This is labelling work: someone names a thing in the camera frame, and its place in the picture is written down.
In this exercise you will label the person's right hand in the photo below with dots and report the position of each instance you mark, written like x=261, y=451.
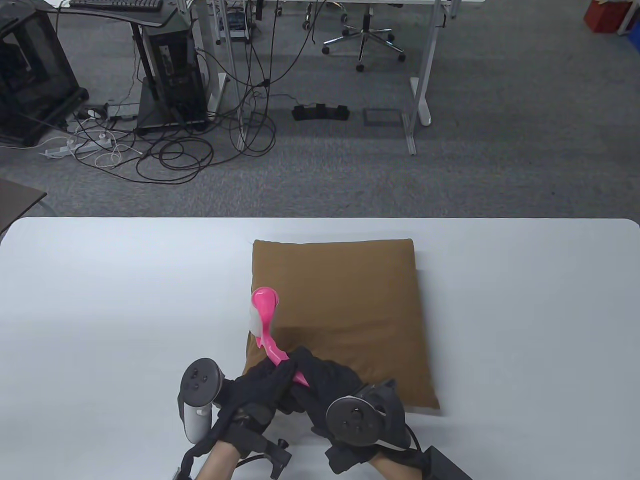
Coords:
x=325, y=380

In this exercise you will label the person's left hand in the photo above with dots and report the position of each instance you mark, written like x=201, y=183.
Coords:
x=255, y=400

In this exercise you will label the brown square pillow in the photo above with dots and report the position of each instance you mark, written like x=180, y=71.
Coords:
x=350, y=300

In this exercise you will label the pink lint roller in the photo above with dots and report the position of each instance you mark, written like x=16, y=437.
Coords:
x=265, y=300

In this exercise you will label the person's right forearm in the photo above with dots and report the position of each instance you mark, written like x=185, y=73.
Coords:
x=395, y=467

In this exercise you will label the person's left forearm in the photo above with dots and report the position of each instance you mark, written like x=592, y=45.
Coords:
x=217, y=465

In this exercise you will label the black and white controller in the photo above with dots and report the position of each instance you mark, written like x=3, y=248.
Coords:
x=200, y=385
x=352, y=420

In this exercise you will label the black wrist box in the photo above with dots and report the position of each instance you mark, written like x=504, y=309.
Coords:
x=447, y=467

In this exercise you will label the black foot pedal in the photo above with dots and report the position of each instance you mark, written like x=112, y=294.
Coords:
x=320, y=112

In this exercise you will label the white desk leg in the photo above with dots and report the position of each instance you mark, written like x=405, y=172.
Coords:
x=218, y=95
x=422, y=105

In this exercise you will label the dark brown table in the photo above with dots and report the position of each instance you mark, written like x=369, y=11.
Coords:
x=17, y=205

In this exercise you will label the white power strip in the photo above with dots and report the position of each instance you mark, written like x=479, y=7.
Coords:
x=65, y=149

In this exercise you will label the grey power strip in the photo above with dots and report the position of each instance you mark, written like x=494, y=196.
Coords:
x=120, y=111

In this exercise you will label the black computer tower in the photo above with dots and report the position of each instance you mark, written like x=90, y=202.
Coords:
x=175, y=65

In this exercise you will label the office chair with chrome base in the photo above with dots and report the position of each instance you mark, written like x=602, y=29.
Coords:
x=365, y=32

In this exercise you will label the chrome chair base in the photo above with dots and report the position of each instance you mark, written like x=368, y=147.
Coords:
x=306, y=22

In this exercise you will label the black desk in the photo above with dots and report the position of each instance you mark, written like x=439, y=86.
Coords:
x=150, y=19

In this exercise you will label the black glass computer case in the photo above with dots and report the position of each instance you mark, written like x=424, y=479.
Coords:
x=30, y=75

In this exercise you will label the black keyboard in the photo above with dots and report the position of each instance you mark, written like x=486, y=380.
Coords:
x=115, y=4

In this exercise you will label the red box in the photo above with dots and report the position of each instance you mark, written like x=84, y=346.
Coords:
x=605, y=15

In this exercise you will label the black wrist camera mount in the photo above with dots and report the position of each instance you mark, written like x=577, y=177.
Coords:
x=345, y=460
x=272, y=455

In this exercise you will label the silver aluminium rail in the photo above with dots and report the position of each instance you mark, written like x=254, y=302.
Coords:
x=410, y=137

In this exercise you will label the silver aluminium post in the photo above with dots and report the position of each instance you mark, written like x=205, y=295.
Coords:
x=233, y=75

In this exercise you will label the white shelf frame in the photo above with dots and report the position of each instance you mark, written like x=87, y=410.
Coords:
x=627, y=20

